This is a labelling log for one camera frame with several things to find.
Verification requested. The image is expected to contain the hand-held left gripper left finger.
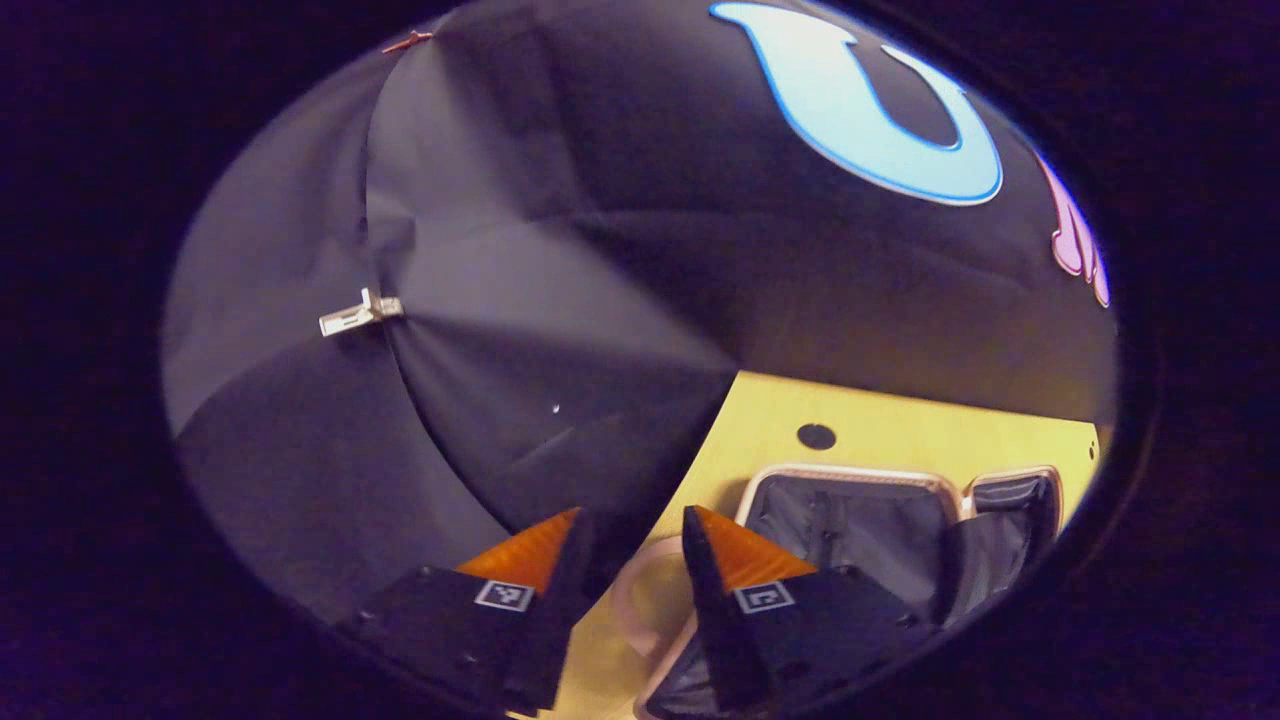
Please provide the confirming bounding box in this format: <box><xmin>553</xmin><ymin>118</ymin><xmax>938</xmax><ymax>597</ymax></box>
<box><xmin>335</xmin><ymin>506</ymin><xmax>591</xmax><ymax>717</ymax></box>

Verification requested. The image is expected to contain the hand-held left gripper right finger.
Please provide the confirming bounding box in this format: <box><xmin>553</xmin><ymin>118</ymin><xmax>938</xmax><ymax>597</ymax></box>
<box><xmin>682</xmin><ymin>505</ymin><xmax>943</xmax><ymax>713</ymax></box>

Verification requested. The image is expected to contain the white cloth clip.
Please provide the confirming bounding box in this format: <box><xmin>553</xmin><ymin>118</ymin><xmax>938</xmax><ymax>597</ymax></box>
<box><xmin>320</xmin><ymin>288</ymin><xmax>404</xmax><ymax>338</ymax></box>

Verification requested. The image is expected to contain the black backdrop cloth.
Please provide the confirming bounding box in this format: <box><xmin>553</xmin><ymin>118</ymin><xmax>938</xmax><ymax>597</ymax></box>
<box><xmin>160</xmin><ymin>0</ymin><xmax>1119</xmax><ymax>626</ymax></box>

